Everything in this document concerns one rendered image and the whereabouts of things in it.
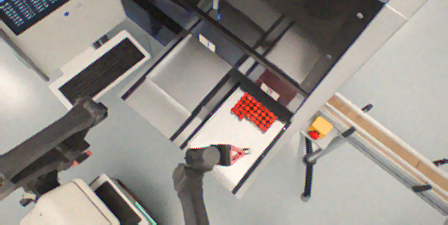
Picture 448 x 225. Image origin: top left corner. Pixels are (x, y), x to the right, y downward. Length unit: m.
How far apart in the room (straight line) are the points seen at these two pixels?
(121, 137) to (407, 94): 2.01
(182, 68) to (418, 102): 1.85
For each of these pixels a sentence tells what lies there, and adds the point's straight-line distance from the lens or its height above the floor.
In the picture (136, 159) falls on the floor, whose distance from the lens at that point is 2.55.
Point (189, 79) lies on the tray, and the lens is 1.72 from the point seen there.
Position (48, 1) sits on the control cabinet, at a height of 1.24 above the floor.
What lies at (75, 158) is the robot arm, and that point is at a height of 1.23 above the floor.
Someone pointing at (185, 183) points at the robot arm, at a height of 1.37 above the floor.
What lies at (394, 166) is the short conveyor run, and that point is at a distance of 1.76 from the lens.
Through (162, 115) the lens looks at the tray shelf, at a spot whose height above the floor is 0.88.
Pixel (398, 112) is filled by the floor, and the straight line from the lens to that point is 2.94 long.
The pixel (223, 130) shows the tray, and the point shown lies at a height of 0.88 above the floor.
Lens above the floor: 2.48
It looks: 70 degrees down
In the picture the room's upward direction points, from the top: 10 degrees clockwise
